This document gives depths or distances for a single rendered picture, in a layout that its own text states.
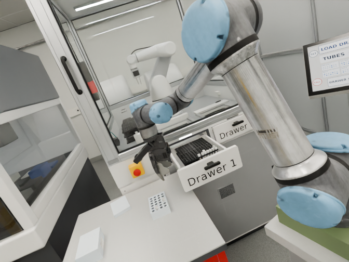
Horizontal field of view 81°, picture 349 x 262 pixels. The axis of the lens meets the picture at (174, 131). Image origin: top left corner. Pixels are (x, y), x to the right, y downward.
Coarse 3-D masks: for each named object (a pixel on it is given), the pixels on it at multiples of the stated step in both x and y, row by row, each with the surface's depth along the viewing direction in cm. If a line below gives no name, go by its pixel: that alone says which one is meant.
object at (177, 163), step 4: (200, 136) 124; (204, 136) 125; (208, 136) 120; (192, 140) 124; (208, 140) 120; (212, 140) 113; (184, 144) 123; (212, 144) 115; (216, 144) 108; (220, 144) 105; (172, 148) 122; (220, 148) 104; (224, 148) 100; (172, 152) 122; (176, 152) 123; (172, 156) 111; (176, 156) 123; (172, 160) 111; (176, 160) 105; (180, 160) 117; (176, 164) 101; (180, 164) 112; (176, 168) 108
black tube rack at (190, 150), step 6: (186, 144) 119; (192, 144) 116; (198, 144) 113; (204, 144) 111; (210, 144) 108; (180, 150) 114; (186, 150) 111; (192, 150) 108; (198, 150) 106; (180, 156) 106; (186, 156) 104; (192, 156) 102; (192, 162) 102
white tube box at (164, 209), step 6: (162, 192) 100; (150, 198) 99; (156, 198) 98; (150, 204) 95; (156, 204) 94; (162, 204) 92; (168, 204) 93; (150, 210) 90; (162, 210) 89; (168, 210) 90; (156, 216) 89; (162, 216) 90
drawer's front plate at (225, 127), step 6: (234, 120) 123; (240, 120) 124; (246, 120) 125; (216, 126) 122; (222, 126) 122; (228, 126) 123; (234, 126) 124; (240, 126) 125; (246, 126) 126; (216, 132) 122; (222, 132) 123; (234, 132) 125; (240, 132) 126; (216, 138) 123; (228, 138) 125
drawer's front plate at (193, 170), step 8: (224, 152) 90; (232, 152) 91; (200, 160) 89; (208, 160) 89; (216, 160) 90; (224, 160) 91; (240, 160) 93; (184, 168) 87; (192, 168) 88; (200, 168) 89; (216, 168) 91; (232, 168) 93; (184, 176) 88; (192, 176) 89; (200, 176) 90; (208, 176) 91; (216, 176) 92; (184, 184) 89; (192, 184) 90; (200, 184) 91
